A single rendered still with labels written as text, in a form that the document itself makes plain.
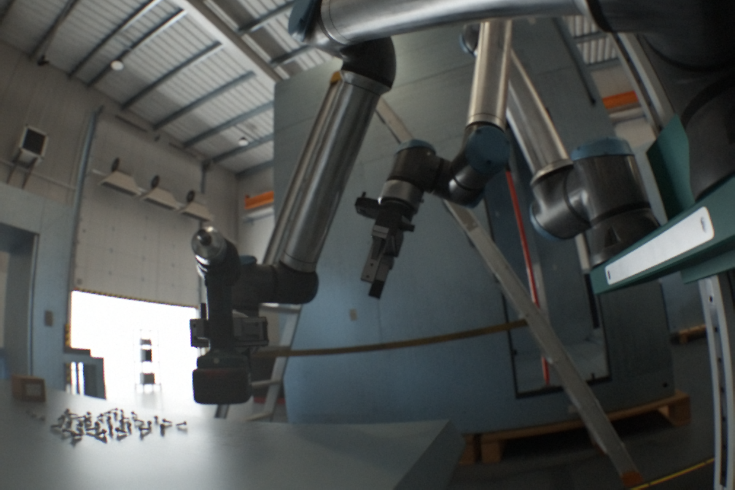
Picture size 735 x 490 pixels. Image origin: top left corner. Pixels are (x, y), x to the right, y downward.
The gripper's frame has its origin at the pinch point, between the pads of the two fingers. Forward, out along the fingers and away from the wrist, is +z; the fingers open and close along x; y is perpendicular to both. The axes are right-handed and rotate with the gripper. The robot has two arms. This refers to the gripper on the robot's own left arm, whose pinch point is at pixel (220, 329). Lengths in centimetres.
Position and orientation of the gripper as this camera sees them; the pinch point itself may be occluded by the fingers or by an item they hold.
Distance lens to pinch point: 58.2
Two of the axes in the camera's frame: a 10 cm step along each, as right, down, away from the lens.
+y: -1.0, -9.4, 3.3
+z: 2.2, -3.4, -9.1
